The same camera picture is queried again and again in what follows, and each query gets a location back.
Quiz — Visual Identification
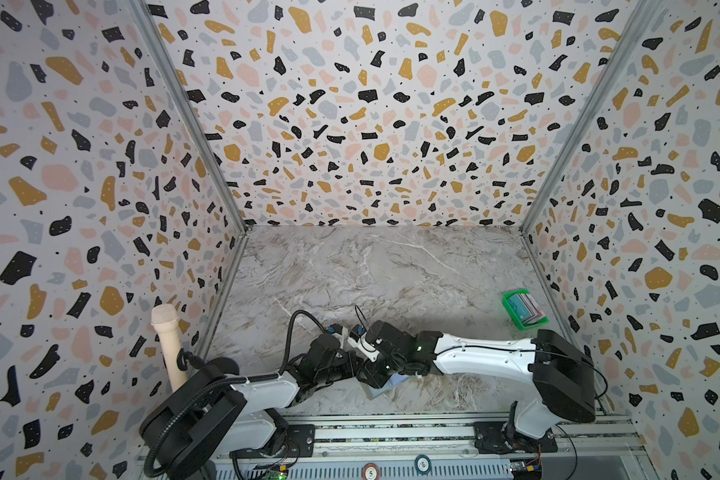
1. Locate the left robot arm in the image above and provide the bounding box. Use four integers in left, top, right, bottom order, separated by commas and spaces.
139, 333, 363, 479

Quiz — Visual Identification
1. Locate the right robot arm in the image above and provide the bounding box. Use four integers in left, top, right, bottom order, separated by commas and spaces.
347, 321, 597, 442

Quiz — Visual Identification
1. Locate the cards stack in tray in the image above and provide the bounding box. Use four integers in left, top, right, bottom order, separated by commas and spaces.
507, 292, 545, 326

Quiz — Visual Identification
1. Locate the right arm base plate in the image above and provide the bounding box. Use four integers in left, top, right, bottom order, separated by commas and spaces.
473, 421, 558, 455

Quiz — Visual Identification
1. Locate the red round marker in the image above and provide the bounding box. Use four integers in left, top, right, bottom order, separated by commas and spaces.
361, 463, 381, 480

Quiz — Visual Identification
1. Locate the green card tray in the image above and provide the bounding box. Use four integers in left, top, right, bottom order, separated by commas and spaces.
501, 289, 549, 331

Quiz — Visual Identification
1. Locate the black corrugated cable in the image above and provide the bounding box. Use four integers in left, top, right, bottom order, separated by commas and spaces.
142, 309, 328, 478

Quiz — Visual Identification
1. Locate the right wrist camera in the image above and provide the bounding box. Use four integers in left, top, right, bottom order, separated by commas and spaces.
347, 325, 379, 362

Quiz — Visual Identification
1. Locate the aluminium mounting rail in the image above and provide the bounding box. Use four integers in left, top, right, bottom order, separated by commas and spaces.
200, 413, 657, 479

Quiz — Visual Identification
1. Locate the grey card holder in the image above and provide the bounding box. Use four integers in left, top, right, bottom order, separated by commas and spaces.
362, 374, 408, 400

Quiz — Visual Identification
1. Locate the beige microphone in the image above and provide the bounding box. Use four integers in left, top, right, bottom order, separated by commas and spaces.
151, 304, 187, 392

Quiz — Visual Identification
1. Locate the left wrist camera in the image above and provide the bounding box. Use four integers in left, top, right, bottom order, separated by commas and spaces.
327, 323, 350, 350

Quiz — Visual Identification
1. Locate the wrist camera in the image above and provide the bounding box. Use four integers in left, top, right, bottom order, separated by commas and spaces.
347, 325, 379, 362
327, 323, 350, 350

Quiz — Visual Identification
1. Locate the green round marker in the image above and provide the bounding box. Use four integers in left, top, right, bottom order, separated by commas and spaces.
414, 454, 432, 475

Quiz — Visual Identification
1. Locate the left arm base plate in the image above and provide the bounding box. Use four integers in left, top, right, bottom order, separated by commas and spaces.
236, 424, 316, 461

